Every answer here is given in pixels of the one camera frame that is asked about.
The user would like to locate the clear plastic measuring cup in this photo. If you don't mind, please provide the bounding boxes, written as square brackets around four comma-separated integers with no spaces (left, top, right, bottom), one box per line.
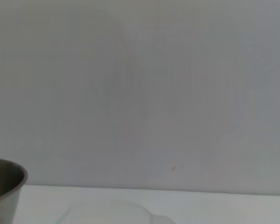
[55,200,178,224]

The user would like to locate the stainless steel mixing bowl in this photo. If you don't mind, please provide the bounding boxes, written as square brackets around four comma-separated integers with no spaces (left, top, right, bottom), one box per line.
[0,157,28,224]

